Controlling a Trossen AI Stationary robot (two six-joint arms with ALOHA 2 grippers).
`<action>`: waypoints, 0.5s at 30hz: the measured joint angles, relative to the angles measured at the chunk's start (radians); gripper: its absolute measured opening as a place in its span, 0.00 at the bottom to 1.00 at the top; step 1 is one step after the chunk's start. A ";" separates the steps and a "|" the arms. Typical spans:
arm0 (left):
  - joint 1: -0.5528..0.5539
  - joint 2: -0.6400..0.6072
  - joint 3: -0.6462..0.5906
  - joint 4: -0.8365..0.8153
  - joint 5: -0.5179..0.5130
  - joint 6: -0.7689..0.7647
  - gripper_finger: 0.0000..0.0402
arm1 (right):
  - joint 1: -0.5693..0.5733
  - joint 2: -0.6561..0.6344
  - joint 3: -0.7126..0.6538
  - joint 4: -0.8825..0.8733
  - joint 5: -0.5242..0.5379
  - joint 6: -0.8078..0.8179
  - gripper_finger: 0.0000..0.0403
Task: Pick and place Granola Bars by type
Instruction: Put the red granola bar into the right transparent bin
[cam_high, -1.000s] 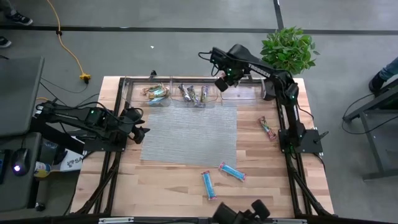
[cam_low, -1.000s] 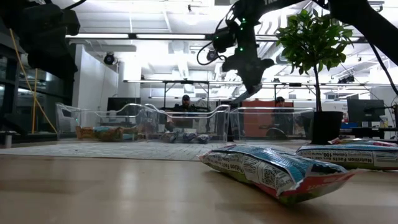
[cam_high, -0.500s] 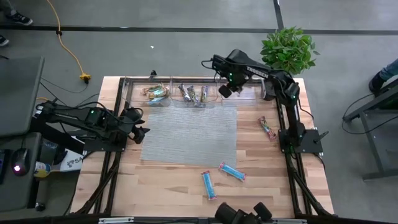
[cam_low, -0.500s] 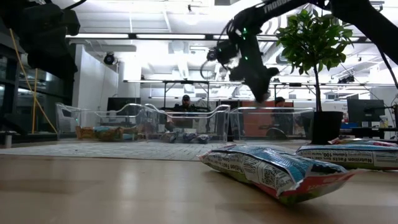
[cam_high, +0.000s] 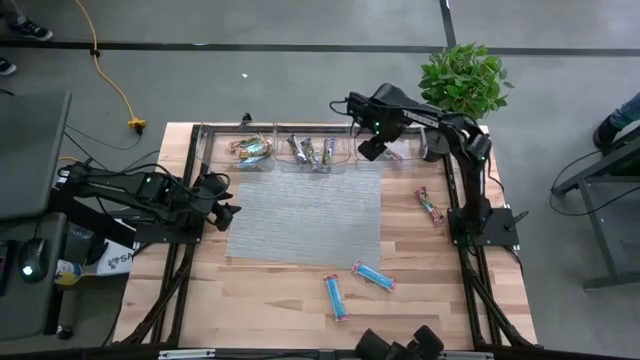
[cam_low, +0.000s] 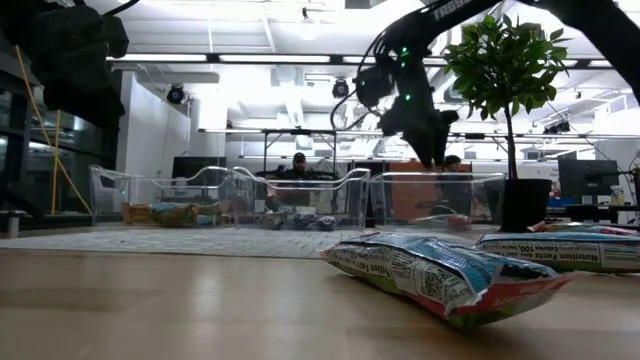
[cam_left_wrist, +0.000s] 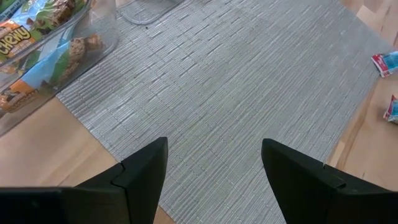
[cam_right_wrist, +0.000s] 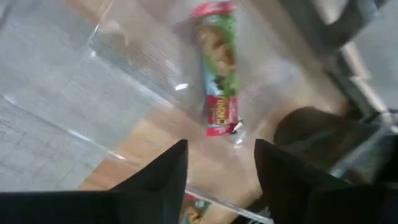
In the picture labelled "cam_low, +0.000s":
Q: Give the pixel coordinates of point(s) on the black wall screen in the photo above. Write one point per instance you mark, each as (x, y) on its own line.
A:
(200, 167)

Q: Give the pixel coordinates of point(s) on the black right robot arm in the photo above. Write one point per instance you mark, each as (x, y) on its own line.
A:
(575, 20)

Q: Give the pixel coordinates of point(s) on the grey woven mat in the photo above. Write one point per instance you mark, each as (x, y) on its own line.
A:
(200, 242)

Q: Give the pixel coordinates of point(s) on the orange partition board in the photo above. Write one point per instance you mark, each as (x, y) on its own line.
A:
(405, 192)

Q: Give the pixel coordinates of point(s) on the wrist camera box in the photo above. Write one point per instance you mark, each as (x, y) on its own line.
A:
(80, 32)
(374, 86)

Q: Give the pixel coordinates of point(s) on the black round ceiling fixture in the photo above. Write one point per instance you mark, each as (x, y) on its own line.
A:
(340, 89)
(175, 94)

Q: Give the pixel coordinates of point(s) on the pink red granola bar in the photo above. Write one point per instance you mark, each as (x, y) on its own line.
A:
(590, 229)

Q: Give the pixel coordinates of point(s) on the black computer monitor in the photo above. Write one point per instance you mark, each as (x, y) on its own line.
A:
(590, 180)

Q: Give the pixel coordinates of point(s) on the person with cap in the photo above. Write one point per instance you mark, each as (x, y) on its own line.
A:
(299, 160)

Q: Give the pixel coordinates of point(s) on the dark glass cabinet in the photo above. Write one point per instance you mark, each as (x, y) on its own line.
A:
(20, 160)

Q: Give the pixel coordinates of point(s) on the green leafy small tree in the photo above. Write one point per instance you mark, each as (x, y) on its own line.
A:
(500, 60)

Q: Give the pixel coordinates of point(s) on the black metal frame stand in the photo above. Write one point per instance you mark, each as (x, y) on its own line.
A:
(300, 132)

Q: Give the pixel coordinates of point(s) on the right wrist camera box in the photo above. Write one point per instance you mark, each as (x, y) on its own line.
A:
(374, 86)

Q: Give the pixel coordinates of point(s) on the clear plastic bin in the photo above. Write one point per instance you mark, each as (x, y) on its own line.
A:
(150, 187)
(320, 200)
(400, 200)

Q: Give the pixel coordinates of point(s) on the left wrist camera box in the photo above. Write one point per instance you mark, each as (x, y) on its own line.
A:
(80, 32)

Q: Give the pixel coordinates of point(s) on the dark office desk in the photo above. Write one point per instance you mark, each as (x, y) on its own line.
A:
(590, 212)

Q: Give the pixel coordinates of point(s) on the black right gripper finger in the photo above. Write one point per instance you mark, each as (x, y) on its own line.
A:
(424, 147)
(438, 145)

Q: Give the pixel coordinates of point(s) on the long overhead light bar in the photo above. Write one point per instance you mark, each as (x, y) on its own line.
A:
(250, 58)

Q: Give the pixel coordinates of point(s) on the small grey post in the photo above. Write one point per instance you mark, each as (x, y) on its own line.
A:
(13, 225)

